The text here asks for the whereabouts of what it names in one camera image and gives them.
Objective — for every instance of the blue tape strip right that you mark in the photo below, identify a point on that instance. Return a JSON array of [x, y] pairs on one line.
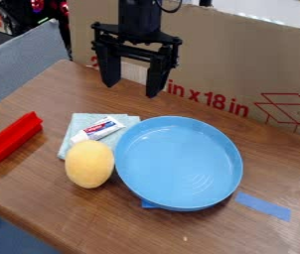
[[263, 206]]

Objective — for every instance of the small toothpaste tube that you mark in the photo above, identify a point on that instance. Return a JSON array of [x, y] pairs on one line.
[[99, 130]]

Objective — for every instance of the red plastic block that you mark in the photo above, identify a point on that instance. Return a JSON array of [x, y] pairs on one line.
[[18, 133]]

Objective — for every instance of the blue round plate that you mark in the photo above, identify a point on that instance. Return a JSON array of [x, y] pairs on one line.
[[178, 163]]

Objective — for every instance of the grey fabric chair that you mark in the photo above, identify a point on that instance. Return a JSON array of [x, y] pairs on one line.
[[28, 54]]

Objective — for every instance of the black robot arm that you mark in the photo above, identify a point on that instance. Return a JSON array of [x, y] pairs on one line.
[[139, 17]]

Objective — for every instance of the large cardboard box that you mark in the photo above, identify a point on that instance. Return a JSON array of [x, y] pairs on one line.
[[238, 64]]

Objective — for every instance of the light blue cloth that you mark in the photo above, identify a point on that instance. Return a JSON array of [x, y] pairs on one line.
[[83, 120]]

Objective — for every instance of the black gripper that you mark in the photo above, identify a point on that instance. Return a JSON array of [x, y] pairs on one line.
[[155, 48]]

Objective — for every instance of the yellow lemon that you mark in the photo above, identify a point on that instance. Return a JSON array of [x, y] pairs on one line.
[[88, 164]]

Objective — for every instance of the blue tape under plate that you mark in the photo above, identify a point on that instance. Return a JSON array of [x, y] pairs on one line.
[[146, 204]]

